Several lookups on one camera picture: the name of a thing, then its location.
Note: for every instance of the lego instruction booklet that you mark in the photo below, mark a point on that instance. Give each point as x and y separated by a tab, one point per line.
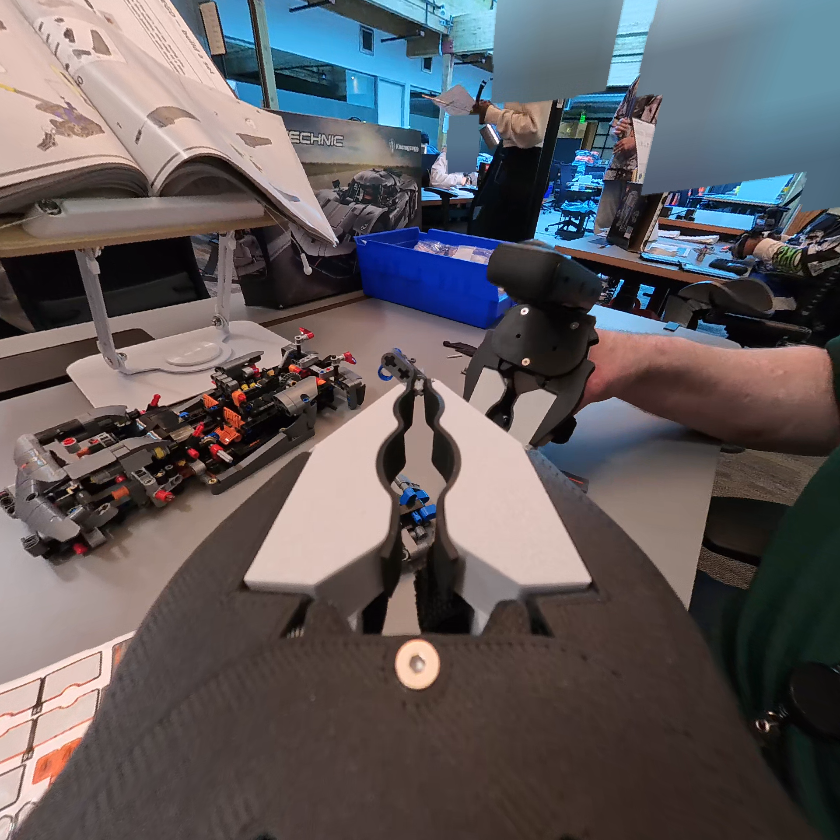
65	98

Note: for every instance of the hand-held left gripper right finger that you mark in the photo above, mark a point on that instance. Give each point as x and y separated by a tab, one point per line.
512	512

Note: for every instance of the blue plastic bin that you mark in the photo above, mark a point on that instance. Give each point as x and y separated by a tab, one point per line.
420	289

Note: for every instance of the clear plastic bags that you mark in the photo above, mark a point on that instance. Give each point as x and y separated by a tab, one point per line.
453	249

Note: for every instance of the light grey axle blue connector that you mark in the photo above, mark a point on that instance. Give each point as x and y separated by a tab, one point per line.
397	364

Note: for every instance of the small lego gearbox assembly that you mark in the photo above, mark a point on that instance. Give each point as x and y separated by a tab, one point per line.
413	499

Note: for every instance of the person's right hand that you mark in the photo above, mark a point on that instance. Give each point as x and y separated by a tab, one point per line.
610	367

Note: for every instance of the large lego car chassis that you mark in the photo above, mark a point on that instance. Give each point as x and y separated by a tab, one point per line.
164	446

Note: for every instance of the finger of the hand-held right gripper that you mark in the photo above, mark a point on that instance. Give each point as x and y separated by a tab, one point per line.
533	413
487	390

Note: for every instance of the lego sticker sheet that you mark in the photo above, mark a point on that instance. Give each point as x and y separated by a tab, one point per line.
52	709

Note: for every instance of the black box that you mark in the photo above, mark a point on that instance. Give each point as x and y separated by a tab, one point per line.
367	164

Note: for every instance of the wooden office table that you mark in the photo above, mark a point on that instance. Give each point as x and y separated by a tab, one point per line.
630	253

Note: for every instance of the person's green shirt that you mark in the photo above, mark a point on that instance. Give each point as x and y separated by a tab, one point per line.
800	590

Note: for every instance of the white book stand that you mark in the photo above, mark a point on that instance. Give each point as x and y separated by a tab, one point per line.
184	354

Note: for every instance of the person's right forearm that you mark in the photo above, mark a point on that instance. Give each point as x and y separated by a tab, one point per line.
722	394

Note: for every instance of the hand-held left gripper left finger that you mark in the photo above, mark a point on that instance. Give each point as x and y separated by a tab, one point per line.
328	512

